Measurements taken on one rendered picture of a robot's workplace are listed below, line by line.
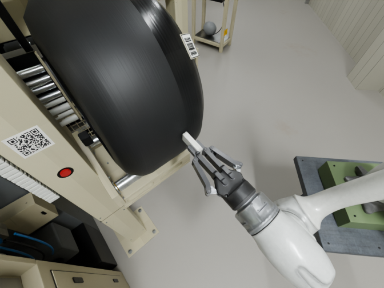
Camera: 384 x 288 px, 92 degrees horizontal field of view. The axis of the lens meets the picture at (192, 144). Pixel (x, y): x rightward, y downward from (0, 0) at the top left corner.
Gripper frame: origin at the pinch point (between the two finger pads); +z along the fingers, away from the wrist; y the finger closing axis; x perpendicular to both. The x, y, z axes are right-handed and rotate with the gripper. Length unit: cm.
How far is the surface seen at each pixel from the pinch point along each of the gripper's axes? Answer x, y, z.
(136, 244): 118, 37, 4
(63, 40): -21.9, 14.8, 23.4
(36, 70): 8, 23, 64
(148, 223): 119, 22, 11
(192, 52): -16.2, -9.9, 13.7
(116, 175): 41, 20, 24
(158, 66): -17.3, 0.9, 12.9
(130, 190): 33.0, 19.4, 11.4
